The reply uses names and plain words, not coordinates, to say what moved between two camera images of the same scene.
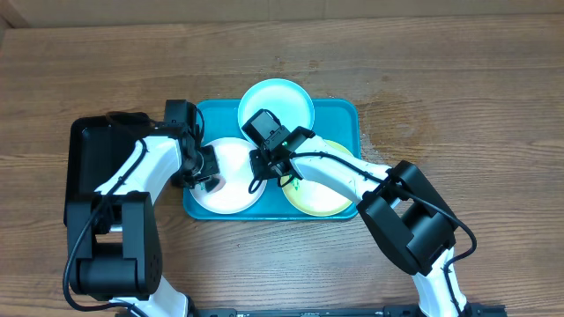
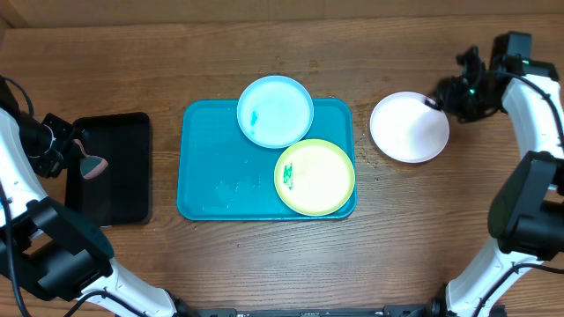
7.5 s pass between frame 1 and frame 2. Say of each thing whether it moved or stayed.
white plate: moved
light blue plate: stayed
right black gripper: moved
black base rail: stayed
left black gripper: moved
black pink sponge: moved
